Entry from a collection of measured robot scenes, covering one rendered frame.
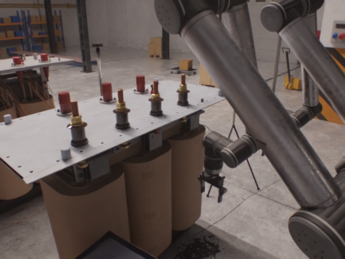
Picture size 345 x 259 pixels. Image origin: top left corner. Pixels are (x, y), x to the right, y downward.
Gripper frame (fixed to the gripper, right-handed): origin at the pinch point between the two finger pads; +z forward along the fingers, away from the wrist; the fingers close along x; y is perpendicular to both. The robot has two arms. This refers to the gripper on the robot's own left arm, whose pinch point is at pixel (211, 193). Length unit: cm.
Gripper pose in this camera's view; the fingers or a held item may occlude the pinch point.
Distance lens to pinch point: 162.3
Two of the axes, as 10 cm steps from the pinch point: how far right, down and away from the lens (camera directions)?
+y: 7.4, -2.5, 6.2
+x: -6.7, -2.8, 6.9
